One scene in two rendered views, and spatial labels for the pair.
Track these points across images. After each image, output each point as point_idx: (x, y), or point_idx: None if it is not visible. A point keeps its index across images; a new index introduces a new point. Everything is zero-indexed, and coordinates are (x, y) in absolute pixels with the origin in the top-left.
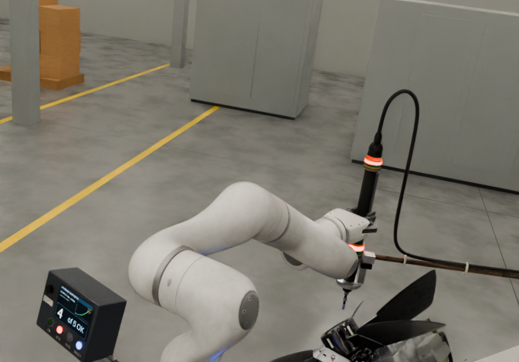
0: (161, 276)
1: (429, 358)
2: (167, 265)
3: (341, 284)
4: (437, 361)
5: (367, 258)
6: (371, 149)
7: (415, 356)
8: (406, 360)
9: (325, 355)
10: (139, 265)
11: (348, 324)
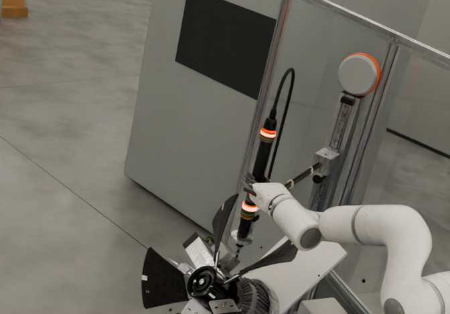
0: (444, 306)
1: (232, 262)
2: (442, 296)
3: (246, 243)
4: (238, 260)
5: (256, 211)
6: (272, 124)
7: (221, 266)
8: (225, 273)
9: (217, 306)
10: (426, 310)
11: (216, 272)
